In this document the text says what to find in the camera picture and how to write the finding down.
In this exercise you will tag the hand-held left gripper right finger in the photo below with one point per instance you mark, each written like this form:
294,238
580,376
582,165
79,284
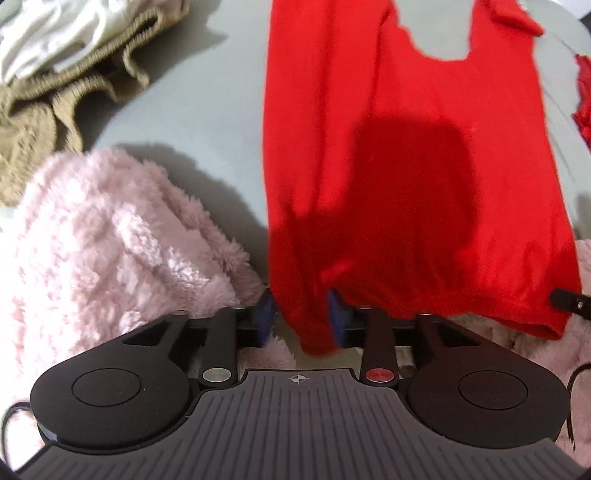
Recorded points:
334,318

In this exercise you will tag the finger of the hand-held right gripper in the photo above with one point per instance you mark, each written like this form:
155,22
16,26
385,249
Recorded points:
575,304

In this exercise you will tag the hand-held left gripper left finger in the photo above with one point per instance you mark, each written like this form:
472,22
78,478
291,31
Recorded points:
266,318

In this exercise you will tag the red sweater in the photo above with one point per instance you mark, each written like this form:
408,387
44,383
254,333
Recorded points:
369,92

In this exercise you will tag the pink fluffy garment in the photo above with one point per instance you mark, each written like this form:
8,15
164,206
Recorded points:
92,254

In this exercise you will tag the dark red cloth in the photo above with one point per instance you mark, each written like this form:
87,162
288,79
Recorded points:
584,106

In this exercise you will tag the grey sofa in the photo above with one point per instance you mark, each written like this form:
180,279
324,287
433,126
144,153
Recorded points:
207,92

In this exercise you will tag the tan knitted garment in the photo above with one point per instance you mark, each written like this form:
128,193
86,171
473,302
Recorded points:
27,138

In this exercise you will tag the cream white cloth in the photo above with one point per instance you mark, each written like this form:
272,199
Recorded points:
46,32

